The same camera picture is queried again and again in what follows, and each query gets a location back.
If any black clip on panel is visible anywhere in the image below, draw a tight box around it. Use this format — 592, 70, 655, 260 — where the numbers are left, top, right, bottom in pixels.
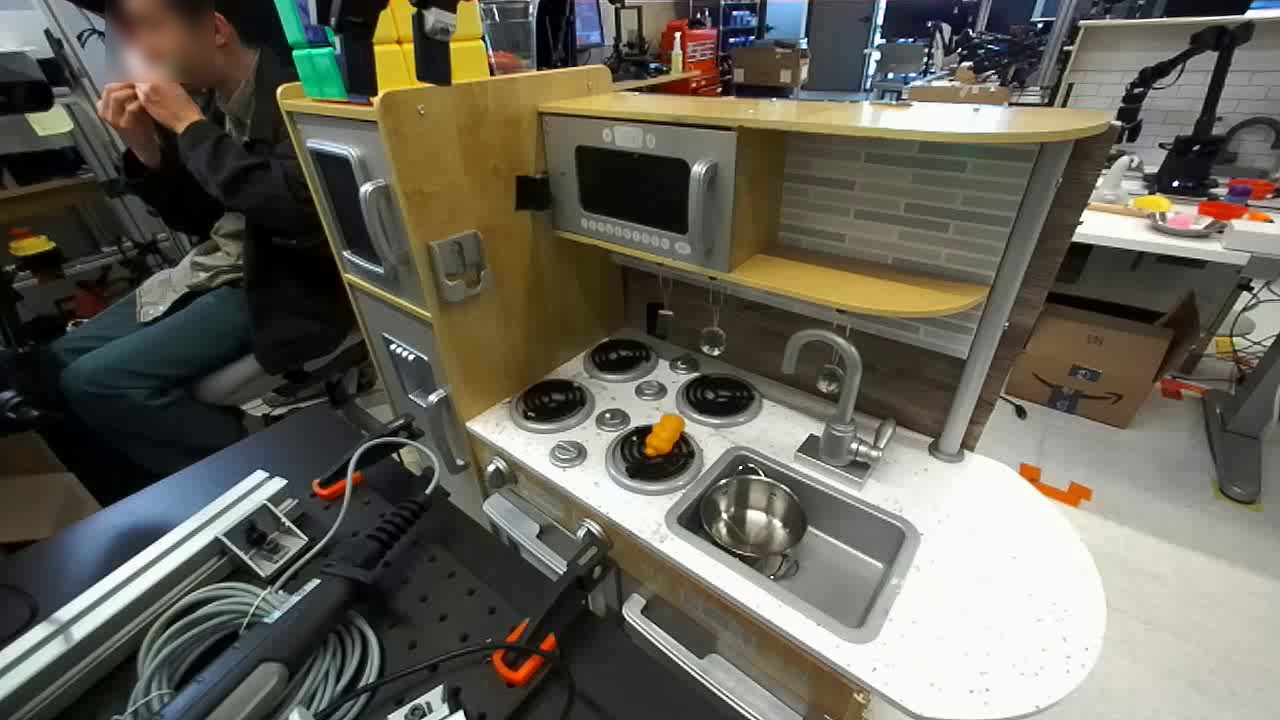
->
510, 173, 557, 215

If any black toy stove burner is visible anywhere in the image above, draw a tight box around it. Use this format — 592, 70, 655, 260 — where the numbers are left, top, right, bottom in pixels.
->
671, 369, 768, 434
509, 378, 601, 435
584, 331, 662, 390
604, 420, 708, 499

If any silver toy lower door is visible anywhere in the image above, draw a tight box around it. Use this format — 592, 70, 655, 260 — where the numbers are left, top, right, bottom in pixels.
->
352, 287, 472, 472

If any silver toy front handle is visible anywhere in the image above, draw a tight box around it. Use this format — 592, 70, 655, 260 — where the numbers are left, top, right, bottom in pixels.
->
474, 485, 611, 580

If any grey coiled cable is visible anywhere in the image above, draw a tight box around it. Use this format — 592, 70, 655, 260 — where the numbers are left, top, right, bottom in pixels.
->
120, 575, 386, 720

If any seated person dark jacket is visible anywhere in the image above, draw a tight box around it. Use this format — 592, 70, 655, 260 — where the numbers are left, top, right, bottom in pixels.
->
46, 0, 366, 466

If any metal rail end bracket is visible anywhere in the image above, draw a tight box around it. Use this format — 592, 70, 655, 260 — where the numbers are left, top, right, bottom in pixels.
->
217, 499, 312, 580

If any thin white cable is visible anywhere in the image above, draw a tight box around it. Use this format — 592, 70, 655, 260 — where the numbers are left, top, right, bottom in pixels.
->
271, 434, 445, 592

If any silver toy oven door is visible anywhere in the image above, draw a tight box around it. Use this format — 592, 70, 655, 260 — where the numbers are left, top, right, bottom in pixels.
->
289, 117, 433, 312

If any orange plastic floor piece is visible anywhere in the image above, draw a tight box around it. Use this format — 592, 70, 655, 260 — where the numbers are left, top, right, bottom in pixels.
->
1014, 461, 1094, 514

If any orange toy object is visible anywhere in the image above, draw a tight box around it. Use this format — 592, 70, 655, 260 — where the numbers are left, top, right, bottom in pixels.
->
643, 410, 687, 466

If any silver toy sink basin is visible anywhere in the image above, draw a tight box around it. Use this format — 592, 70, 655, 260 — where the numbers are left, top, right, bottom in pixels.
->
662, 445, 922, 646

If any black ribbed handle tool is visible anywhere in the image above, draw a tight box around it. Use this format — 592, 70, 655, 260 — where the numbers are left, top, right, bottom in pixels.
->
157, 455, 446, 720

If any black clamp orange trigger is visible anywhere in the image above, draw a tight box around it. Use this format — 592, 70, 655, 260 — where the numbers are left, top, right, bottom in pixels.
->
307, 466, 366, 507

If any white work desk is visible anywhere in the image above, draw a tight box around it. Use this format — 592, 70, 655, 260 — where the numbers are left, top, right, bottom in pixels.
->
1067, 197, 1280, 272

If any silver kitchen support pole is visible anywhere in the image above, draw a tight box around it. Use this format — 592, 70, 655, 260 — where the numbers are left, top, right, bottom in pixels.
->
929, 137, 1081, 466

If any large cardboard shipping box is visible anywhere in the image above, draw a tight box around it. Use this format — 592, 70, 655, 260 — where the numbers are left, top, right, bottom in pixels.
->
1003, 292, 1204, 434

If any wooden toy play kitchen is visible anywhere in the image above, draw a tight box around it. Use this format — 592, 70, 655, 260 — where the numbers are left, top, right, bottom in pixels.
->
271, 61, 1116, 720

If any green plastic block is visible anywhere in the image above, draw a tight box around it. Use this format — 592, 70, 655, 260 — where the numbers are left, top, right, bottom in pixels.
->
271, 0, 354, 104

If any black orange bar clamp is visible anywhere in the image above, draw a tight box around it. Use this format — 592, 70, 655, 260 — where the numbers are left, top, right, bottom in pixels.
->
383, 536, 618, 720

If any hanging metal hook with ring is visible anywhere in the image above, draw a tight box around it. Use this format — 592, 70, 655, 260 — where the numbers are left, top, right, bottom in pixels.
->
696, 284, 733, 366

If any grey toy drawer handle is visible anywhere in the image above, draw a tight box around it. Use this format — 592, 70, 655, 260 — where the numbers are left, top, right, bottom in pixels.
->
618, 592, 773, 720

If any black desk leg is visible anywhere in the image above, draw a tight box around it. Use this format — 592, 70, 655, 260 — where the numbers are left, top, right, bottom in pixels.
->
1196, 331, 1280, 507

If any silver toy wall holder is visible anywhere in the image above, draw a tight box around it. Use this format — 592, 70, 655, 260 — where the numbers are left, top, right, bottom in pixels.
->
422, 226, 491, 303

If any aluminium extrusion rail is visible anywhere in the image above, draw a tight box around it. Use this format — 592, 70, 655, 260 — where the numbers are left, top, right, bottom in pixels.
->
0, 466, 290, 720

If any yellow plastic piece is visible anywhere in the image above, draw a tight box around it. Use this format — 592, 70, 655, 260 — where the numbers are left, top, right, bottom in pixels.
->
366, 0, 422, 99
445, 0, 495, 87

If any silver metal pot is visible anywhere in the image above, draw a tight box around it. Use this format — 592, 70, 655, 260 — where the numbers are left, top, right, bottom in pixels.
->
696, 469, 813, 568

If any grey office chair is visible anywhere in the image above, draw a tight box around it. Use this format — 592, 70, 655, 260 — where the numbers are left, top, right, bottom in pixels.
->
192, 349, 372, 416

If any silver toy faucet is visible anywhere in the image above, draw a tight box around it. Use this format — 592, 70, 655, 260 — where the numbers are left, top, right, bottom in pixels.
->
779, 324, 900, 485

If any silver toy microwave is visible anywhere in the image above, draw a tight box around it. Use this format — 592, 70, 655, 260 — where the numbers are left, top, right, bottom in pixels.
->
539, 112, 741, 278

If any metal storage shelf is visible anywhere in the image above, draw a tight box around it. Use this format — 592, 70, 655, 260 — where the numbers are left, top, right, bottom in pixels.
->
0, 54, 132, 353

